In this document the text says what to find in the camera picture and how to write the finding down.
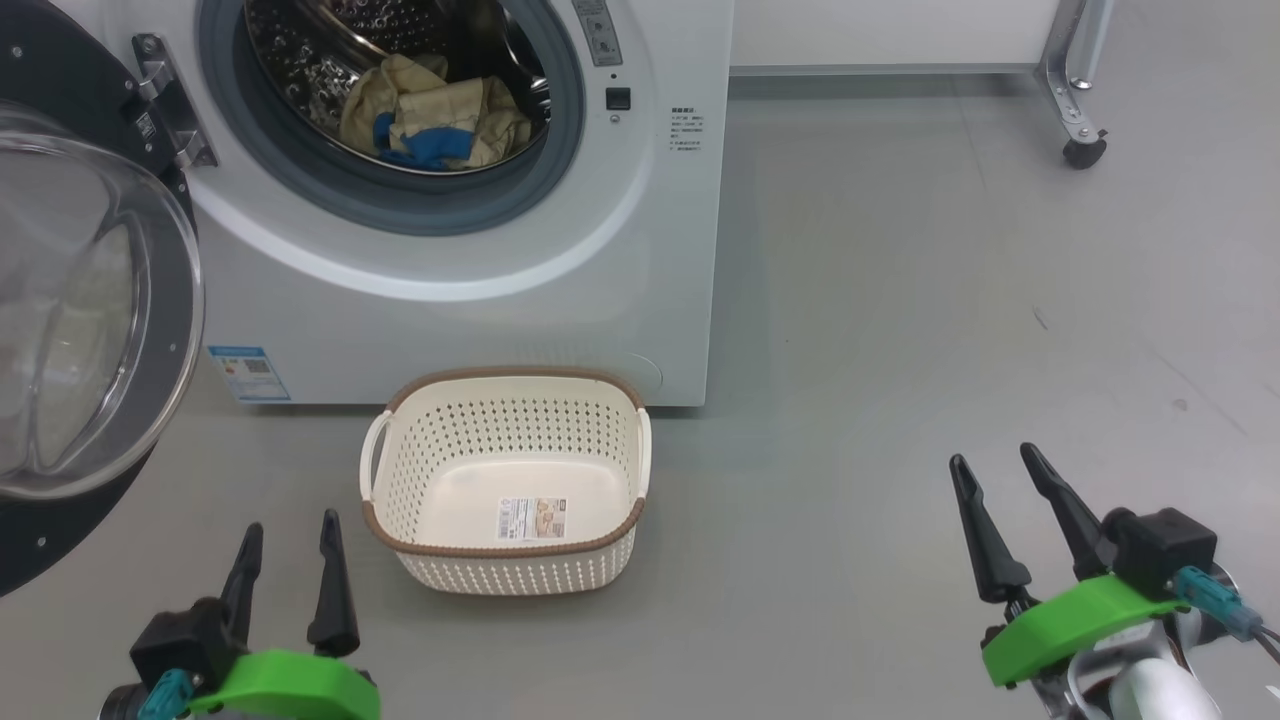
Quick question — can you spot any metal partition leg with caster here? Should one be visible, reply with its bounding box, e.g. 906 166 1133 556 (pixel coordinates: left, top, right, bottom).
1034 0 1117 170

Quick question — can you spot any white front-load washing machine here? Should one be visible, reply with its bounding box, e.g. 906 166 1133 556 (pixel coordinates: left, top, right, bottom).
48 0 737 409

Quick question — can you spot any grey warning sticker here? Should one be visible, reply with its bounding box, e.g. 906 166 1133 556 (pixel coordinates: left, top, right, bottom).
569 0 625 70

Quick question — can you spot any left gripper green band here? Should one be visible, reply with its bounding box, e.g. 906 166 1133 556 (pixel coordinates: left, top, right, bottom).
186 507 382 720

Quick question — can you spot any blue energy label sticker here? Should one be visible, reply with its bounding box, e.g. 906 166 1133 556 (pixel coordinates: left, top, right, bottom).
206 344 293 405

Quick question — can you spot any product label sticker in basket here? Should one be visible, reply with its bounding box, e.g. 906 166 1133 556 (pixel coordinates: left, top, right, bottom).
496 496 570 543

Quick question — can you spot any steel washing machine drum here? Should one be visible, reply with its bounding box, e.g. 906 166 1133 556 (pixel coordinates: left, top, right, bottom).
242 0 554 177

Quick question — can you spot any white partition panel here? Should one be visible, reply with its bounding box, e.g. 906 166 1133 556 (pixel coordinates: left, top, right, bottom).
730 0 1062 78

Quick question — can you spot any cream garment with blue trim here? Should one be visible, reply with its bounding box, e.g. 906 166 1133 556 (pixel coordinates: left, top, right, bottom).
371 77 534 174

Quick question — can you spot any round black glass washer door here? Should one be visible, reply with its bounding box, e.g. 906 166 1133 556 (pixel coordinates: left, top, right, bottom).
0 24 207 599

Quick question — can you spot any cream perforated laundry basket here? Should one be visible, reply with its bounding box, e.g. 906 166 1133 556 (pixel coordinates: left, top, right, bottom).
359 365 654 598

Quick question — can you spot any metal washer door hinge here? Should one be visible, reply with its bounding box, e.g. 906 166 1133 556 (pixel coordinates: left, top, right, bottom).
131 32 221 172

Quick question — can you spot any cream printed garment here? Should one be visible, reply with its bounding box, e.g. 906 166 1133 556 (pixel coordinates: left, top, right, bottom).
337 52 452 152

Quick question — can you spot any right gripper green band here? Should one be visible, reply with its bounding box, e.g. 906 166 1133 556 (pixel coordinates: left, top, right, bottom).
947 441 1193 691

